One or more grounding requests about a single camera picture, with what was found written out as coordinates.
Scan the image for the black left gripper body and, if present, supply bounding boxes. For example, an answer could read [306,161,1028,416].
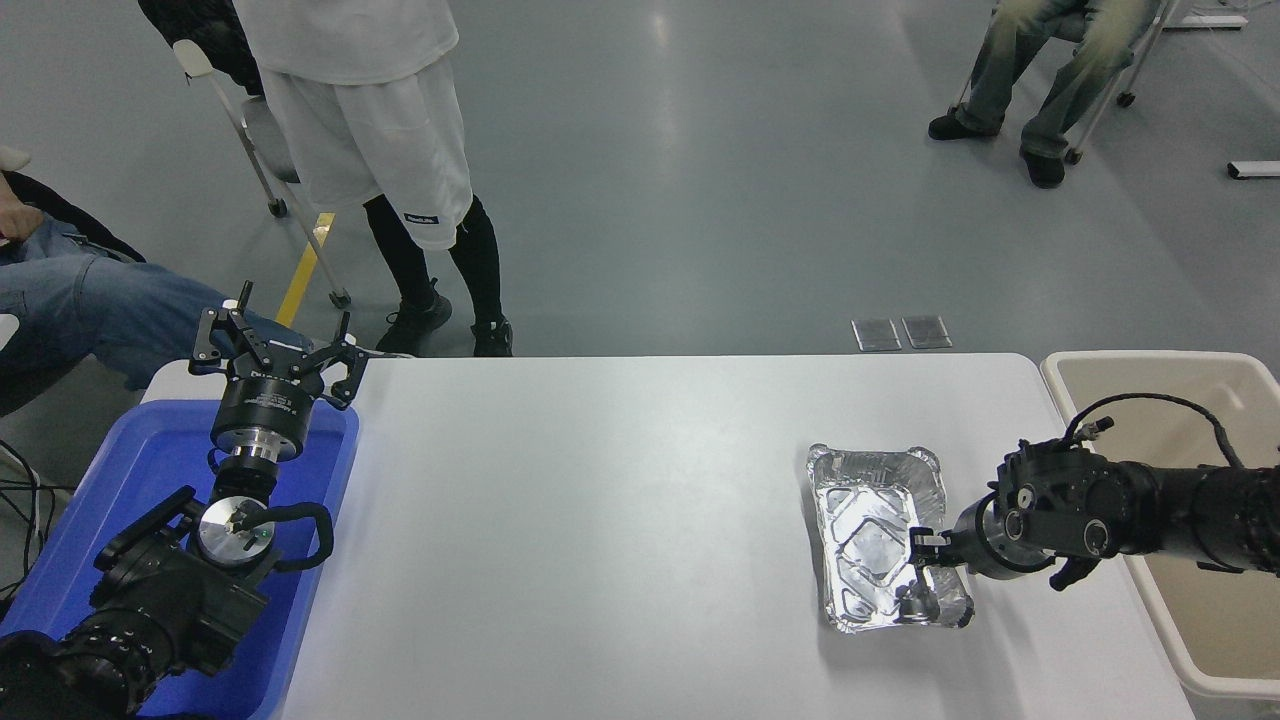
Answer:
[212,368,328,447]

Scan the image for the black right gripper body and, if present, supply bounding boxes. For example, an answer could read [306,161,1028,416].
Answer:
[940,496,1012,580]

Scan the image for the silver foil tray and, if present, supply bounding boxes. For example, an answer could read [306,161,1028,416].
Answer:
[807,443,976,635]

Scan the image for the person's hand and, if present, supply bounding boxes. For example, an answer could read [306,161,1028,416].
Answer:
[0,202,45,247]

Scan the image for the seated person in jeans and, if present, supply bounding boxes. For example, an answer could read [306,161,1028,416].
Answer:
[0,145,313,393]

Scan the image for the blue plastic tray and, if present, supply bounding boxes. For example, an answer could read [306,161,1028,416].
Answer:
[0,400,361,720]

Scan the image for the white folding chair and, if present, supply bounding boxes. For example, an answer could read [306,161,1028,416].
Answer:
[172,38,353,309]

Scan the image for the large pale bin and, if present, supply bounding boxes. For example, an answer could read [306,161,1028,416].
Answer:
[1040,350,1280,720]

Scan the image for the standing person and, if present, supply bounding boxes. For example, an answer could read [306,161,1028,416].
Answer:
[232,0,516,358]

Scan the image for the seated person with dark shoes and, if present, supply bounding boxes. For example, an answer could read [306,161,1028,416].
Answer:
[928,0,1163,190]

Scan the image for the black floor cable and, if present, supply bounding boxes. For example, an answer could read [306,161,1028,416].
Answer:
[0,440,77,601]

